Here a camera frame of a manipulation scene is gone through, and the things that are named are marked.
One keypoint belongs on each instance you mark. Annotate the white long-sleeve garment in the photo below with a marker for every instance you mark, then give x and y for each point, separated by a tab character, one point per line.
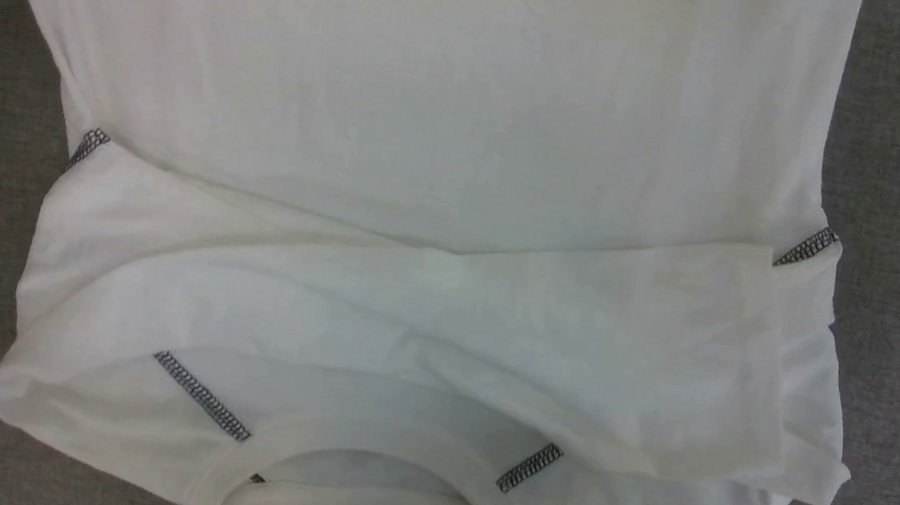
434	242

